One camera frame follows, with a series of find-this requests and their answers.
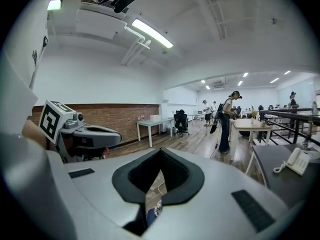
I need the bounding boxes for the white desk telephone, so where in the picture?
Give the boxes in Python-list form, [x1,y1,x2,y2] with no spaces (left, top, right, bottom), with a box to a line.
[272,146,312,177]

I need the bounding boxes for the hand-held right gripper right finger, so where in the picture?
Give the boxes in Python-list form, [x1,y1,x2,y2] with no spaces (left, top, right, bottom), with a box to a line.
[141,147,294,240]

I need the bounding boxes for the beige wooden table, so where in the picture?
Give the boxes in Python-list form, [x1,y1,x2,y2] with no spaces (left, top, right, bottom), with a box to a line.
[230,117,273,163]

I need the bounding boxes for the long ceiling light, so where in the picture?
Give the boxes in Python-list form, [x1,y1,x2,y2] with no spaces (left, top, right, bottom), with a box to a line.
[131,18,175,49]

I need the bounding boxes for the white metal-leg table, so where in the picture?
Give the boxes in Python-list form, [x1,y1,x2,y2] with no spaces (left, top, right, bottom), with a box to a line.
[136,117,175,149]

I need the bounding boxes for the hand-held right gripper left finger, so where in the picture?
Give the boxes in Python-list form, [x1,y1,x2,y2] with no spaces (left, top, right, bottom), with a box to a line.
[46,147,162,240]

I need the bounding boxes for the person's beige shirt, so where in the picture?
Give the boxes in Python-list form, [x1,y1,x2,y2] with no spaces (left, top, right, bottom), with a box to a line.
[0,0,50,141]

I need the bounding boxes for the person's left forearm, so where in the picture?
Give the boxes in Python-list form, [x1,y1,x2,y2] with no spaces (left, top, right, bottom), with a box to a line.
[21,119,50,152]

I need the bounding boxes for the dark grey desk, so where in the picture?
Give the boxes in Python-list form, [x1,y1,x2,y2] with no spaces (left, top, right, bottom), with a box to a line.
[244,143,320,210]

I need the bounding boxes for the square ceiling light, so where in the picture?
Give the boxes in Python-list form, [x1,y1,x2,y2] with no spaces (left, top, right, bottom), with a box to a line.
[47,0,63,12]

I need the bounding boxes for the row of recessed ceiling lights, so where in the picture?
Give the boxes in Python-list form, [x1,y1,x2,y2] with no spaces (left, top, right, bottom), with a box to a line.
[200,70,292,91]

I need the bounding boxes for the white ceiling pipes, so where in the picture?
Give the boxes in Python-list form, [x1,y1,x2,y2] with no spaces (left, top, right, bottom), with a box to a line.
[119,24,153,67]

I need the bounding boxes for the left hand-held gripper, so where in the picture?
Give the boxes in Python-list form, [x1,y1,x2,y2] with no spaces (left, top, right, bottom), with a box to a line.
[38,99,123,164]

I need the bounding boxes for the black office chair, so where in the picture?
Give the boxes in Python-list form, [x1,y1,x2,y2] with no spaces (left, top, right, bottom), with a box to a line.
[173,109,191,138]

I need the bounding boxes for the black metal railing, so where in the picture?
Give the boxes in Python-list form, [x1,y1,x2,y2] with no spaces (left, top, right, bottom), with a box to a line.
[258,107,320,148]

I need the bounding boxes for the black hanging bag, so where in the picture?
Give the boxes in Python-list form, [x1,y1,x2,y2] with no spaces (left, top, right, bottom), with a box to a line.
[209,118,221,135]

